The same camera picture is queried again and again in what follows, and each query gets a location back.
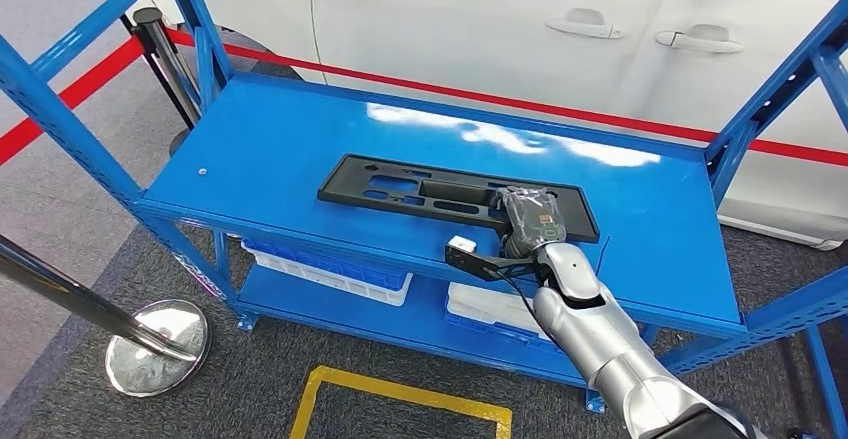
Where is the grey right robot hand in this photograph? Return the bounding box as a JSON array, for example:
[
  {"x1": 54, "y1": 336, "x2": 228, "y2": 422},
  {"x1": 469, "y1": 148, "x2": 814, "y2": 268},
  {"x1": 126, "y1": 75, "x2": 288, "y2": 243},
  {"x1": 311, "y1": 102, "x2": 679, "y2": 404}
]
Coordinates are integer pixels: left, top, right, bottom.
[{"x1": 496, "y1": 185, "x2": 570, "y2": 260}]

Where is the black plastic plate bracket part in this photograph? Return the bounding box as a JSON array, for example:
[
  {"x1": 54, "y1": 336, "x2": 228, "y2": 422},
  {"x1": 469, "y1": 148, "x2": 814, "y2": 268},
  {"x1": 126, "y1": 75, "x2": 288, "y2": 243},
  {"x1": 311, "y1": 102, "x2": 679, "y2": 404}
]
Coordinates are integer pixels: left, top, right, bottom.
[{"x1": 316, "y1": 153, "x2": 601, "y2": 244}]

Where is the white car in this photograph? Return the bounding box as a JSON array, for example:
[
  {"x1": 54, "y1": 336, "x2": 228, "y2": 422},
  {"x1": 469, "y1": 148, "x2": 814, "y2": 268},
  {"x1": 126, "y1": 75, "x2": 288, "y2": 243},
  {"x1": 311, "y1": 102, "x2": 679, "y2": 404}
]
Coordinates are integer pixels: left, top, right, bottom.
[{"x1": 105, "y1": 0, "x2": 848, "y2": 252}]

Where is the yellow floor tape square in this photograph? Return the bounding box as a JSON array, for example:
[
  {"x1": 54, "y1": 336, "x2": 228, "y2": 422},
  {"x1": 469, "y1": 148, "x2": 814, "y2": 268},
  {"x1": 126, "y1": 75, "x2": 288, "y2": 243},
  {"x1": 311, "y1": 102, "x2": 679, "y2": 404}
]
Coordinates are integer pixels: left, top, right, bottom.
[{"x1": 289, "y1": 365, "x2": 513, "y2": 439}]

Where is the red barrier belt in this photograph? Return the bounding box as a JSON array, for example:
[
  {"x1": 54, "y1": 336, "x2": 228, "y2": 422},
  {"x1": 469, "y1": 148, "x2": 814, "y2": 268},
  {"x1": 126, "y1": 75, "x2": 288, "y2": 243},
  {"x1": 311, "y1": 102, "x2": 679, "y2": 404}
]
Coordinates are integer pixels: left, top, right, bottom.
[{"x1": 0, "y1": 28, "x2": 848, "y2": 169}]

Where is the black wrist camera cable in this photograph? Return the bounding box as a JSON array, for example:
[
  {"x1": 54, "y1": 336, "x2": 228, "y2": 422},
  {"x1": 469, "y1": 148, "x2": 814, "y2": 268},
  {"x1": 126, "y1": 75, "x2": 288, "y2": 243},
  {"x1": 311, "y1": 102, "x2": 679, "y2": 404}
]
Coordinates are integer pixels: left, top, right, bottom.
[{"x1": 493, "y1": 266, "x2": 538, "y2": 323}]

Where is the pale wrist camera on bracket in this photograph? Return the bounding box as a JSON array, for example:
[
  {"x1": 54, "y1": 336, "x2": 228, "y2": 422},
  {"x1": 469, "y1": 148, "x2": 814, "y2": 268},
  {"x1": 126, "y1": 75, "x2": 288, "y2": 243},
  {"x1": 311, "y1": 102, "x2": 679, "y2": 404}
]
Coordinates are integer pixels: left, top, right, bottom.
[{"x1": 443, "y1": 235, "x2": 539, "y2": 284}]

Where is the chrome stanchion post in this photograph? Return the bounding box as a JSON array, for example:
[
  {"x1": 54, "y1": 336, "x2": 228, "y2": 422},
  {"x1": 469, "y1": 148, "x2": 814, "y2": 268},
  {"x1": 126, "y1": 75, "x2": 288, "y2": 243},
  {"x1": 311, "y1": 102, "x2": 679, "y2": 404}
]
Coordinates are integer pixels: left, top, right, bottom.
[
  {"x1": 132, "y1": 6, "x2": 203, "y2": 159},
  {"x1": 0, "y1": 233, "x2": 212, "y2": 399}
]

